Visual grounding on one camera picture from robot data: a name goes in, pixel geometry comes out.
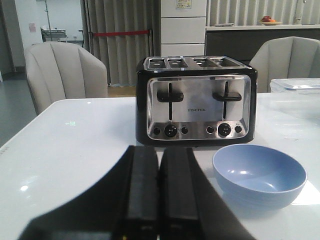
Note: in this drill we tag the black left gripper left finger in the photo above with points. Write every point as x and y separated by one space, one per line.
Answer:
122 205

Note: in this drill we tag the beige armchair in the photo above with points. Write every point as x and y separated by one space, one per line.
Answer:
291 57
59 70

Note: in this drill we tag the clear plastic container blue lid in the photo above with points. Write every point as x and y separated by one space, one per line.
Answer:
295 85

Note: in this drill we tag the beige armchair right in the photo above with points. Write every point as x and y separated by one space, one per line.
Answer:
291 57

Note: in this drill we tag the metal cart in background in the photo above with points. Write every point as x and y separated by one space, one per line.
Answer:
53 34

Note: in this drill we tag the black and steel toaster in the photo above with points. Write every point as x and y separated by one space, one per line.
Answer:
195 101

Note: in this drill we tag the white drawer cabinet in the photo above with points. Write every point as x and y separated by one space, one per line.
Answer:
183 27

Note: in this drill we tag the blue bowl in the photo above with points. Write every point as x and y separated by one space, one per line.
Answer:
258 176

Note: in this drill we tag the dark counter with white top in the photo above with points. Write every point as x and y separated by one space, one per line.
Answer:
243 42

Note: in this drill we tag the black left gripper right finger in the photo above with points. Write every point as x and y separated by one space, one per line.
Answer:
190 208

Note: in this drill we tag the fruit plate on counter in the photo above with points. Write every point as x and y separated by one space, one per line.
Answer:
269 21

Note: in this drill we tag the red barrier belt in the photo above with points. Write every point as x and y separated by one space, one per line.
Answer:
122 33

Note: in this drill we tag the beige armchair left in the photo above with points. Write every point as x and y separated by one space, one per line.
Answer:
59 70

